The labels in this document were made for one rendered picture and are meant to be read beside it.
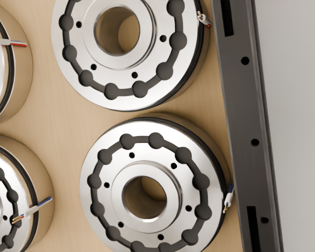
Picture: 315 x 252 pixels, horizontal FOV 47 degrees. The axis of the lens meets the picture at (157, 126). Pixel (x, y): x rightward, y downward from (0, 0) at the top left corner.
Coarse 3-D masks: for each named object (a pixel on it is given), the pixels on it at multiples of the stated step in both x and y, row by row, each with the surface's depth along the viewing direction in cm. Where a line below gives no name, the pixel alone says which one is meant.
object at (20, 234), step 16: (0, 160) 27; (0, 176) 28; (16, 176) 27; (0, 192) 27; (16, 192) 27; (0, 208) 28; (16, 208) 27; (0, 224) 28; (16, 224) 28; (32, 224) 28; (0, 240) 28; (16, 240) 28
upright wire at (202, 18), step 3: (198, 12) 19; (198, 15) 19; (201, 15) 20; (204, 15) 20; (201, 18) 20; (204, 18) 20; (207, 18) 21; (201, 21) 20; (204, 21) 20; (207, 21) 21; (210, 21) 22; (207, 24) 22; (210, 24) 23
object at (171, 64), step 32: (64, 0) 23; (160, 0) 22; (192, 0) 21; (64, 32) 24; (160, 32) 22; (192, 32) 21; (64, 64) 24; (96, 64) 23; (160, 64) 23; (96, 96) 24; (128, 96) 23; (160, 96) 22
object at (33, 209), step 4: (48, 200) 28; (40, 204) 28; (32, 208) 26; (36, 208) 27; (24, 212) 26; (28, 212) 26; (32, 212) 26; (20, 216) 25; (24, 216) 26; (16, 220) 25
